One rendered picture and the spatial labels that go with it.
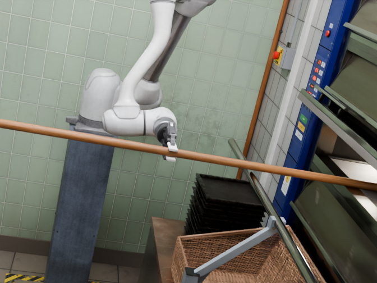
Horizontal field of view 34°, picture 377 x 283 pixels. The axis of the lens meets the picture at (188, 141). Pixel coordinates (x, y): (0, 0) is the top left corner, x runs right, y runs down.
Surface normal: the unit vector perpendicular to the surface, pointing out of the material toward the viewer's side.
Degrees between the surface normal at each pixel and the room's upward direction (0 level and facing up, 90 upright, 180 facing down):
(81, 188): 90
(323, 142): 90
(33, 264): 0
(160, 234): 0
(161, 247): 0
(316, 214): 70
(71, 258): 90
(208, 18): 90
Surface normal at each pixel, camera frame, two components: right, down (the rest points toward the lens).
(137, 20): 0.13, 0.34
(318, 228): -0.83, -0.47
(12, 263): 0.22, -0.93
